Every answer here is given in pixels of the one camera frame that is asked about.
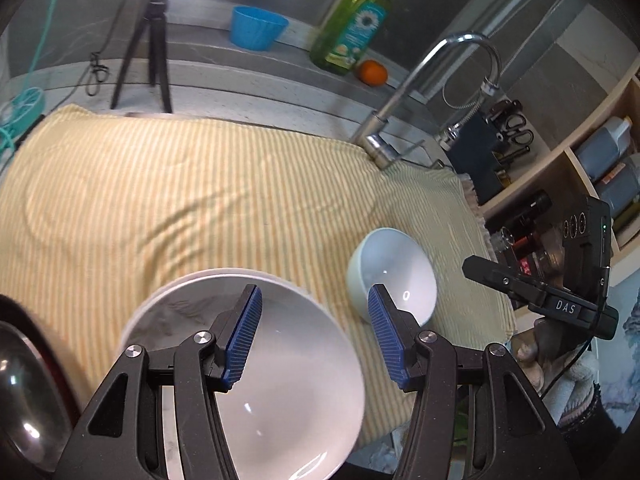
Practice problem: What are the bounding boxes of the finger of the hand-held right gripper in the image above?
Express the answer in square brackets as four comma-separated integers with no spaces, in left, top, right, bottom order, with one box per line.
[462,255,538,311]

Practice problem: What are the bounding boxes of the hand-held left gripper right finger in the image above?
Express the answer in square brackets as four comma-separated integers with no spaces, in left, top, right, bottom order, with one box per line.
[367,283,581,480]

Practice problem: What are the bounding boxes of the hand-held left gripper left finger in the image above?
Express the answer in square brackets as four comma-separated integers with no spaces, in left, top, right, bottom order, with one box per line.
[55,284,264,480]

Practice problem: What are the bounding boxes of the white plate beige outside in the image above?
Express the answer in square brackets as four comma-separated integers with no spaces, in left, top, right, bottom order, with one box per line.
[121,267,367,468]

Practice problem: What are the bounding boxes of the red steel-lined bowl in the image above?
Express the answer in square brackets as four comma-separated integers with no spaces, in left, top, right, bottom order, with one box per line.
[0,294,83,473]

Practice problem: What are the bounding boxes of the person's right forearm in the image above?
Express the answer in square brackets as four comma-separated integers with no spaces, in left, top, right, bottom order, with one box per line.
[542,352,623,438]

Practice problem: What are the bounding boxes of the person's right hand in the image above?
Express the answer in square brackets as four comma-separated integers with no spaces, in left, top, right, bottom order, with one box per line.
[510,317,563,396]

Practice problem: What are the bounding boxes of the small pale green bowl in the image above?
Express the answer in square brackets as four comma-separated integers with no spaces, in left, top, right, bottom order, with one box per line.
[346,227,438,326]

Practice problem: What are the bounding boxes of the wooden shelf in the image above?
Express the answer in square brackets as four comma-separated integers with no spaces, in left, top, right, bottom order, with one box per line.
[475,70,640,321]

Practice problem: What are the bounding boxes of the blue mountain picture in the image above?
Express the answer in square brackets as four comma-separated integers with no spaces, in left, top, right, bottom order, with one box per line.
[599,287,640,433]

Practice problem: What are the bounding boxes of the dark blue knife block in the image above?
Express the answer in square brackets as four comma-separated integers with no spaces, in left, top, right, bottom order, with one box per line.
[447,110,507,206]

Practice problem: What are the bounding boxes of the yellow striped cloth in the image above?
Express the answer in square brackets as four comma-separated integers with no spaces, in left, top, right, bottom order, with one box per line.
[0,104,516,446]

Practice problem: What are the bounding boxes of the chrome kitchen faucet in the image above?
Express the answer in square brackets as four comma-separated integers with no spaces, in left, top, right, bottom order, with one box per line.
[350,32,502,171]

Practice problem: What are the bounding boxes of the orange fruit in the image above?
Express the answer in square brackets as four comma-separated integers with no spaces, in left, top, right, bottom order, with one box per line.
[356,59,388,86]

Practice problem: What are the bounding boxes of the green dish soap bottle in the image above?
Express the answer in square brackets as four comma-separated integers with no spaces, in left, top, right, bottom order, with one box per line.
[309,0,412,77]

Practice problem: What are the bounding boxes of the blue plastic cup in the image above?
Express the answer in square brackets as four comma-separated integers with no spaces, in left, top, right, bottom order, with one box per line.
[230,6,291,52]

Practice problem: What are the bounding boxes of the black tripod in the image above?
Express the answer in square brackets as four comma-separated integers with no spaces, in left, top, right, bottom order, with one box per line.
[110,0,174,115]

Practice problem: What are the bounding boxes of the teal round reel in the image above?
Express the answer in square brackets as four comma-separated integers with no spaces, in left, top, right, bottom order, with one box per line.
[0,87,46,131]

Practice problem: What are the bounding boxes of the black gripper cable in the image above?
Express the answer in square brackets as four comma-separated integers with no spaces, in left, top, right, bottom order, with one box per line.
[544,280,608,398]

